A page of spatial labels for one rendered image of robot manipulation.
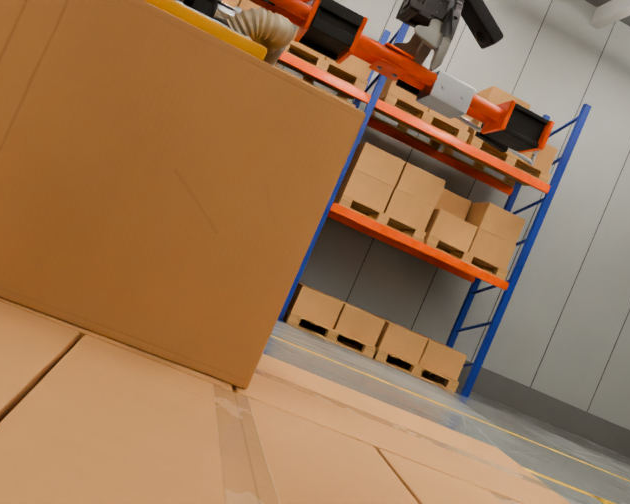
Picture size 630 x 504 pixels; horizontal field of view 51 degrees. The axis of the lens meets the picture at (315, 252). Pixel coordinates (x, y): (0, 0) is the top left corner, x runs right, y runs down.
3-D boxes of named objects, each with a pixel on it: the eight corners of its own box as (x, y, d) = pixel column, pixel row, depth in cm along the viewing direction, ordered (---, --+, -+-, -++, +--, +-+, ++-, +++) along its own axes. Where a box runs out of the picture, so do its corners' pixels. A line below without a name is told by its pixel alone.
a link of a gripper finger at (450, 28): (431, 49, 104) (438, 16, 109) (441, 55, 104) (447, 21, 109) (447, 28, 100) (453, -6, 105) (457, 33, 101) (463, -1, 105)
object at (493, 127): (500, 127, 107) (513, 99, 107) (479, 132, 114) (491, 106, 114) (543, 150, 109) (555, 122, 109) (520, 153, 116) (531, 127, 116)
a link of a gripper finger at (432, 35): (403, 56, 100) (412, 19, 105) (437, 74, 102) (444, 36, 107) (414, 42, 98) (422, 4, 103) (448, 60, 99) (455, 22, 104)
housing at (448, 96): (429, 94, 105) (440, 68, 105) (413, 101, 111) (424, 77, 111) (467, 114, 106) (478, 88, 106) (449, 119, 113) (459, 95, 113)
